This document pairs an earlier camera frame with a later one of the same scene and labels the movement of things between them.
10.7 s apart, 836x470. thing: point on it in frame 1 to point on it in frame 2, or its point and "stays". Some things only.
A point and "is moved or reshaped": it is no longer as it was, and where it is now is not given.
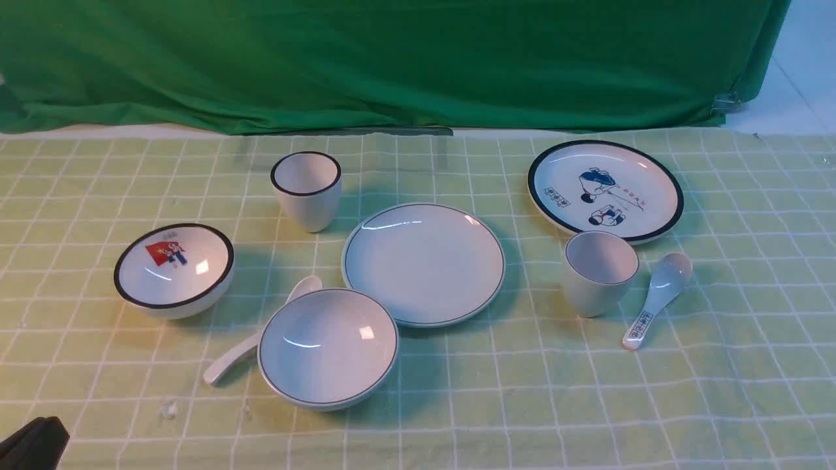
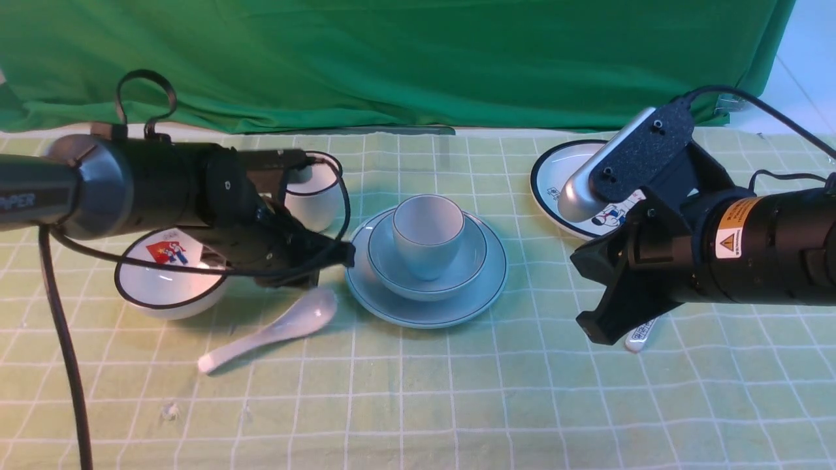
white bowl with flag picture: x=174 y=271 stays
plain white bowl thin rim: x=328 y=349 to x=389 y=271
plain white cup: x=597 y=271 is moved or reshaped
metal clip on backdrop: x=725 y=104 stays
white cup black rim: x=309 y=186 stays
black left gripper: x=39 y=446 to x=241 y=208
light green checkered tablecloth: x=362 y=298 stays
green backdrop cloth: x=380 y=66 stays
